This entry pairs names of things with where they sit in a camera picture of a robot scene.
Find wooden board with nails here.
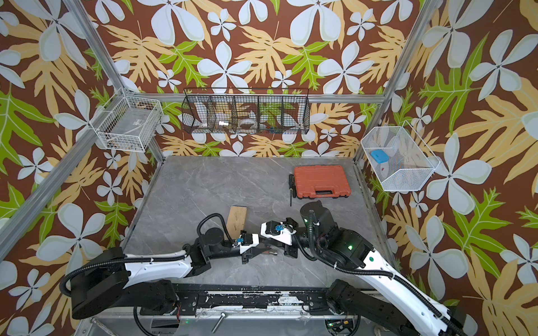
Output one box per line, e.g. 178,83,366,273
227,206,247,231

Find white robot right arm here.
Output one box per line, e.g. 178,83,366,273
261,201,467,335

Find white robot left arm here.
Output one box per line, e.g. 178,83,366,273
59,213,265,320

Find red plastic tool case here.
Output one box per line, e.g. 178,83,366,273
294,165,352,199

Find metal bolt on base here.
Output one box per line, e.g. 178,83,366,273
212,312,227,334

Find blue object in basket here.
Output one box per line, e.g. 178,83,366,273
371,149,390,164

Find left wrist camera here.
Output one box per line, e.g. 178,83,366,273
235,233,259,254

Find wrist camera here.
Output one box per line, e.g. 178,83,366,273
260,221,296,246
235,233,259,254

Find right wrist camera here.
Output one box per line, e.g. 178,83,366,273
260,221,296,246

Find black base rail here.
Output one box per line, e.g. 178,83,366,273
137,284,347,318

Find white wire basket right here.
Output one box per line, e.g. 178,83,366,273
361,122,441,193

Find white wire basket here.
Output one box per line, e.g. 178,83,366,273
91,89,163,153
361,122,441,193

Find black wire basket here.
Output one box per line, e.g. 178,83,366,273
180,88,311,134

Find aluminium frame post right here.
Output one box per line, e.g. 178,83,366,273
354,0,444,135

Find aluminium frame post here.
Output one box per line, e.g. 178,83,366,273
64,1,165,165
354,0,444,135

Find white wire basket left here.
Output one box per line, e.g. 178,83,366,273
91,89,163,153

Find aluminium frame post left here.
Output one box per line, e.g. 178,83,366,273
64,1,165,165

